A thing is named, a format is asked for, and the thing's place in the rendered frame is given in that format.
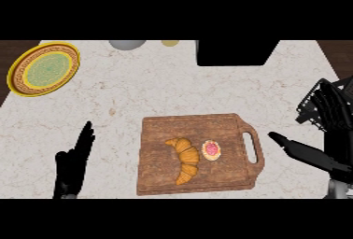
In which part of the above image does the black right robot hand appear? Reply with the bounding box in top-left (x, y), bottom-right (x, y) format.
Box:
top-left (267, 83), bottom-right (353, 185)

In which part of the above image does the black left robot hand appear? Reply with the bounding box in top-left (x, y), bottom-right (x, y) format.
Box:
top-left (52, 120), bottom-right (96, 200)

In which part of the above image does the pink frosted cupcake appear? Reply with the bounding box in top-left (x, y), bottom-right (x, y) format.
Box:
top-left (201, 139), bottom-right (223, 162)

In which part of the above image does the brown wooden cutting board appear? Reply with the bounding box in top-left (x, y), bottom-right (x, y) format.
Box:
top-left (134, 112), bottom-right (266, 196)

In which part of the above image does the golden croissant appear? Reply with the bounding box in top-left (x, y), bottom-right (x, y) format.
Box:
top-left (164, 136), bottom-right (201, 186)

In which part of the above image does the yellow rimmed patterned plate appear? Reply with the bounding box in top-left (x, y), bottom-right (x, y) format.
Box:
top-left (6, 41), bottom-right (83, 98)

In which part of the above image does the black appliance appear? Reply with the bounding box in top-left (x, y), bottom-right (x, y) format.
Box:
top-left (196, 40), bottom-right (281, 67)

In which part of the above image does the grey round object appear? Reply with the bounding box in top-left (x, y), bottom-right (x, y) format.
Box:
top-left (108, 40), bottom-right (148, 50)

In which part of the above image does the black wire tiered basket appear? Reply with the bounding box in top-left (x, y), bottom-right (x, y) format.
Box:
top-left (294, 76), bottom-right (353, 132)

